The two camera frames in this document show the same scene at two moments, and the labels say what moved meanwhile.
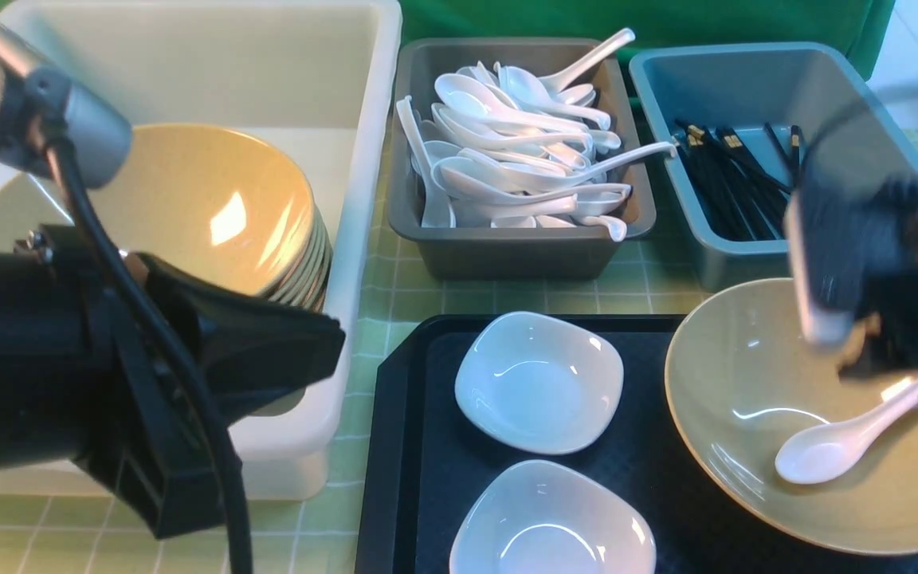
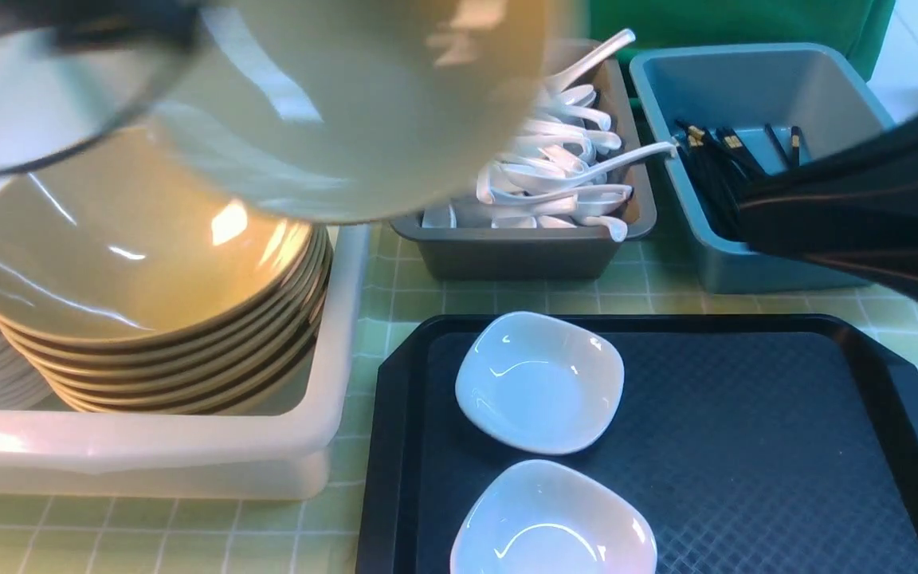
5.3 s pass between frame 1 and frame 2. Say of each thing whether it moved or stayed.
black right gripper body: moved
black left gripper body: moved
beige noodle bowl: moved
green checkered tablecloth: stayed
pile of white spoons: stayed
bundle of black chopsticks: stayed
